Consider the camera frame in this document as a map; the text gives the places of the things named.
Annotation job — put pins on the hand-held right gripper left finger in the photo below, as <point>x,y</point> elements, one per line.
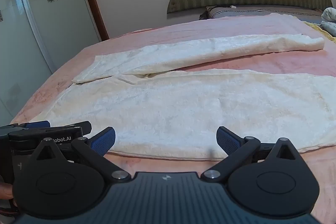
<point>103,143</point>

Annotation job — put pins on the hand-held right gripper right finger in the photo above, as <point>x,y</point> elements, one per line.
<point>227,143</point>

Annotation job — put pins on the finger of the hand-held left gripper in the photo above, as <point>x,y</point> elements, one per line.
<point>38,124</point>
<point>78,126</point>

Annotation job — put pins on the person's left hand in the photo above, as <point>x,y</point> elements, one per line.
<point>5,191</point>

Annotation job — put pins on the flower-patterned glass sliding door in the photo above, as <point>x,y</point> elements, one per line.
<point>52,29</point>

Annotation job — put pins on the pink blanket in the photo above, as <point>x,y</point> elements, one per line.
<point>236,27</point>

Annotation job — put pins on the grey striped pillow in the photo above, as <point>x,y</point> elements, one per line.
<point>262,11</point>

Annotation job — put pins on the yellow cloth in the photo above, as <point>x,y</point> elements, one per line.
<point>319,28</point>

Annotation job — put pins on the light blue bundled cloth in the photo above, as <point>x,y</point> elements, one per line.
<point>330,19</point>

